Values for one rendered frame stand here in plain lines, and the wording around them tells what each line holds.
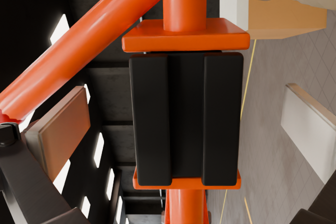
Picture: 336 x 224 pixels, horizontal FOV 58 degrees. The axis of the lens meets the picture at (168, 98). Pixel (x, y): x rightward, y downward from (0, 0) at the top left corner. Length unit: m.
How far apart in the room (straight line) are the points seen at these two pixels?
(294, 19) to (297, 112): 1.33
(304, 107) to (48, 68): 0.15
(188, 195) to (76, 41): 0.11
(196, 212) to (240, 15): 1.30
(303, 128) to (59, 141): 0.13
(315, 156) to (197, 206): 0.07
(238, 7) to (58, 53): 1.30
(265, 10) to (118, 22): 1.33
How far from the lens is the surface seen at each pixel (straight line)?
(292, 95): 0.19
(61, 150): 0.17
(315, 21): 1.54
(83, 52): 0.18
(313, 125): 0.17
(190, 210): 0.19
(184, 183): 0.17
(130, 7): 0.17
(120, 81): 11.19
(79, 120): 0.19
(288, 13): 1.51
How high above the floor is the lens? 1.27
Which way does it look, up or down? 3 degrees up
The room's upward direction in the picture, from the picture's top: 91 degrees counter-clockwise
